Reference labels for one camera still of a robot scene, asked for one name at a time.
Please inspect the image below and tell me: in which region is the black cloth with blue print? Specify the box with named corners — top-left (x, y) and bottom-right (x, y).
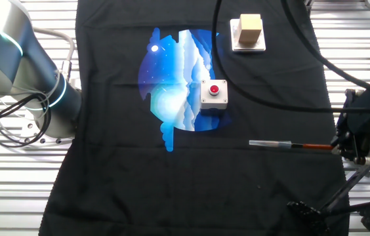
top-left (39, 0), bottom-right (350, 236)

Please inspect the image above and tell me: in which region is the grey box with red button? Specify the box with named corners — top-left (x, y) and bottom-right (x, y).
top-left (199, 79), bottom-right (229, 111)

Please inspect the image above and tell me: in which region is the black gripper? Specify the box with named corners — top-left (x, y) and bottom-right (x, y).
top-left (331, 88), bottom-right (370, 165)

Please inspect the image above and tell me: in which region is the brown brush with clear cap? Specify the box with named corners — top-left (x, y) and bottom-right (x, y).
top-left (249, 140), bottom-right (335, 151)

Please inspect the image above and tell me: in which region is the grey base cable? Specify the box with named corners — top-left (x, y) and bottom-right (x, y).
top-left (32, 27), bottom-right (76, 83)

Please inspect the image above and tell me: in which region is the wooden block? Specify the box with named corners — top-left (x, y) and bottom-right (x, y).
top-left (237, 13), bottom-right (263, 45)

